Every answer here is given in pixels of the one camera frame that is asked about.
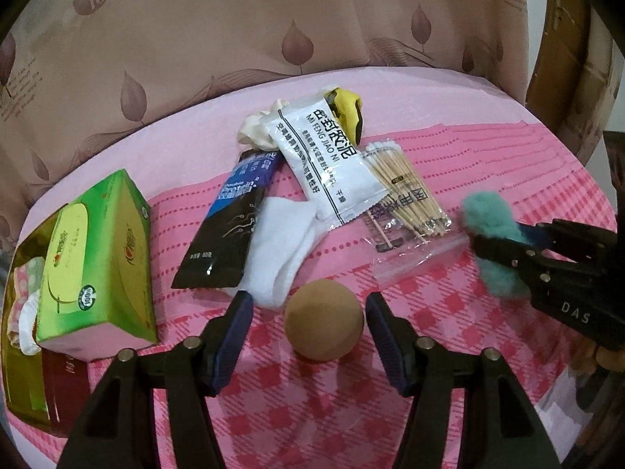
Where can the white sock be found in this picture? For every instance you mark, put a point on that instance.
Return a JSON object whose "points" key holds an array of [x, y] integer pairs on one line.
{"points": [[283, 239]]}

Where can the beige leaf-print fabric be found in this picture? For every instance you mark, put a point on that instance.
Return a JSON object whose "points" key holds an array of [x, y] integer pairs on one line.
{"points": [[195, 34]]}

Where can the pink checkered blanket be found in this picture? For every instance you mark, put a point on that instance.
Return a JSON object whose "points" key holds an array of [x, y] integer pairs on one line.
{"points": [[293, 425]]}

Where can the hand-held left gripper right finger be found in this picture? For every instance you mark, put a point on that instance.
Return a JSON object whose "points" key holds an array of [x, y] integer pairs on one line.
{"points": [[385, 337]]}

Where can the person's right hand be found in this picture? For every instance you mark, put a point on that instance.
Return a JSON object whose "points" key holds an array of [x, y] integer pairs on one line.
{"points": [[610, 357]]}

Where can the green tissue box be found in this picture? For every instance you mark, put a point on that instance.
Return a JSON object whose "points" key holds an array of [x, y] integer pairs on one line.
{"points": [[97, 264]]}

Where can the brown ball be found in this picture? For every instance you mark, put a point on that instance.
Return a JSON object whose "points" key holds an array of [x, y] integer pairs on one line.
{"points": [[324, 320]]}

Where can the teal fluffy ball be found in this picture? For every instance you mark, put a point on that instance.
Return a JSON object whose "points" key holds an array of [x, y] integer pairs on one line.
{"points": [[488, 215]]}

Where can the clear bag of cotton swabs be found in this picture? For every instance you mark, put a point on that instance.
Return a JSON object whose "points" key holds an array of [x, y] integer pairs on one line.
{"points": [[405, 180]]}

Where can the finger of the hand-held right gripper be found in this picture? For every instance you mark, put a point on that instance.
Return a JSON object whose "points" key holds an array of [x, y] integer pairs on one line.
{"points": [[493, 251], [561, 237]]}

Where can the white printed packet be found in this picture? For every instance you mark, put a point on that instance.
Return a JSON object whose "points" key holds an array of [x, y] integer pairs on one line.
{"points": [[322, 156]]}

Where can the black and blue packet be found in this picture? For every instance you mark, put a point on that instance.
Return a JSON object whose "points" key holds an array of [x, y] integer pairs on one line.
{"points": [[219, 234]]}

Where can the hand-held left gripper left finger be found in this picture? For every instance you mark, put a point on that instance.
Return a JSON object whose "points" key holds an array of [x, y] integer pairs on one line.
{"points": [[232, 337]]}

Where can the white lace cloth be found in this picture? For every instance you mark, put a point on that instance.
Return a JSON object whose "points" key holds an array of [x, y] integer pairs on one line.
{"points": [[29, 325]]}

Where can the gold tin box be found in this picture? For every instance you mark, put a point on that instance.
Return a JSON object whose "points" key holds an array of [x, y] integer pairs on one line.
{"points": [[24, 391]]}

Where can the floral cloth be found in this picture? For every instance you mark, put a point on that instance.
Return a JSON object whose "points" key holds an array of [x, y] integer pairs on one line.
{"points": [[24, 278]]}

